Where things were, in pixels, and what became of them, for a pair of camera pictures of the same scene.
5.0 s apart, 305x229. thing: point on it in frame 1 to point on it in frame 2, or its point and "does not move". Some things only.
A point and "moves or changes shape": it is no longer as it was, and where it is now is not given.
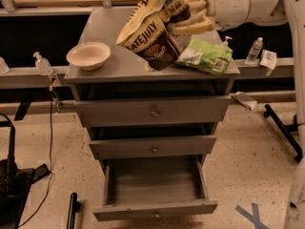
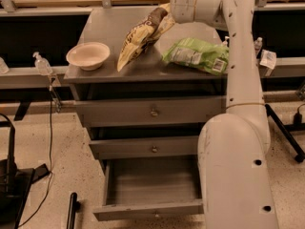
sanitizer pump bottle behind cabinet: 225,43 does not move
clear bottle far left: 4,67 does not move
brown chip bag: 147,33 moves or changes shape
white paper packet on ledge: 268,59 does not move
